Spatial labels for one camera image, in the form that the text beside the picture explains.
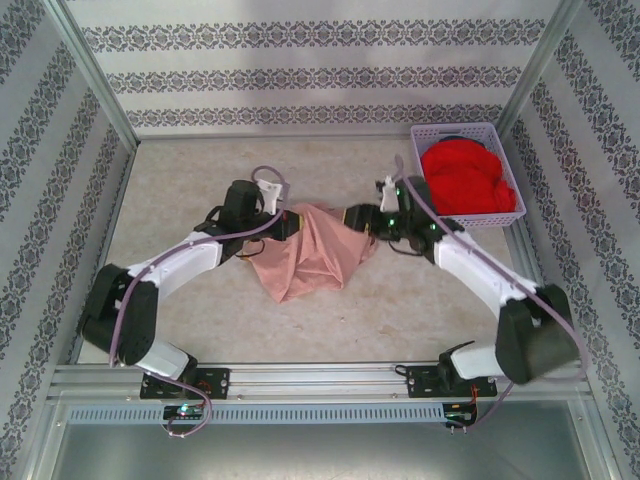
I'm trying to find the pink t-shirt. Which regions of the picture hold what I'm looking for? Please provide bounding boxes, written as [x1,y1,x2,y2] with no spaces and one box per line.
[248,201,377,305]

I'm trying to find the lavender plastic basket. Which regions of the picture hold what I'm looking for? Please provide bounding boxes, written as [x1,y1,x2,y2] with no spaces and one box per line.
[409,122,527,231]

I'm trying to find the red garment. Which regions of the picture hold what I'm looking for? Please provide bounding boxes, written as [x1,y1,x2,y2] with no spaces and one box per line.
[419,139,517,216]

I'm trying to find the dark blue garment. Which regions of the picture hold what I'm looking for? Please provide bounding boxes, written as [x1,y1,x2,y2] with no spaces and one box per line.
[439,132,486,146]

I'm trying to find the grey metal sheet panel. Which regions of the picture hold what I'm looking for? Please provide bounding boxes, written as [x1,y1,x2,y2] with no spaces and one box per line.
[49,423,599,480]

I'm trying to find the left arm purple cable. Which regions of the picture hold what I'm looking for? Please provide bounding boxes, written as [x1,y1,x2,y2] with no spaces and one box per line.
[108,166,294,441]

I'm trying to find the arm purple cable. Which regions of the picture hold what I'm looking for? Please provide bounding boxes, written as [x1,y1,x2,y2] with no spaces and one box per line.
[108,166,294,441]
[394,153,587,434]

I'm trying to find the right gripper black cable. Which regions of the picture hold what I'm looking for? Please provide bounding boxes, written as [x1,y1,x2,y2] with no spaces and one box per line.
[388,238,427,258]

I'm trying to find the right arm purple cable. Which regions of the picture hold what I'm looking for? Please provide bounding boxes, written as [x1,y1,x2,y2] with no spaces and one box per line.
[394,153,587,434]

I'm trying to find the aluminium frame bar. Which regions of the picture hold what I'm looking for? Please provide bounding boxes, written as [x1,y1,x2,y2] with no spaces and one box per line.
[132,130,504,144]
[67,139,139,366]
[502,134,571,364]

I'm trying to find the aluminium mounting rail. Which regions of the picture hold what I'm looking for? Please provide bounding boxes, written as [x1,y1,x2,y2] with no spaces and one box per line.
[47,362,589,401]

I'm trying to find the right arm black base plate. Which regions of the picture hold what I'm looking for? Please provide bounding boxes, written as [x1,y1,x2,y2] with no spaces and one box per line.
[405,364,500,400]

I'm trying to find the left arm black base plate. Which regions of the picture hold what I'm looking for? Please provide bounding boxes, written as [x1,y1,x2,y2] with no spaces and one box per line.
[139,367,232,401]

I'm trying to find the aluminium corner post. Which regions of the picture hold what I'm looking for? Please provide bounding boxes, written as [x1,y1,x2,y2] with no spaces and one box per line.
[47,0,141,146]
[497,0,586,139]

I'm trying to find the grey slotted cable duct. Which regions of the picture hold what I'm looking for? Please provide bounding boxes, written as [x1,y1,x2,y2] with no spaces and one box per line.
[67,403,481,425]

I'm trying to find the aluminium frame leg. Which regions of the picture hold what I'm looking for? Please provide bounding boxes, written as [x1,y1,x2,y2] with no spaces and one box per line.
[27,397,69,480]
[574,397,619,480]

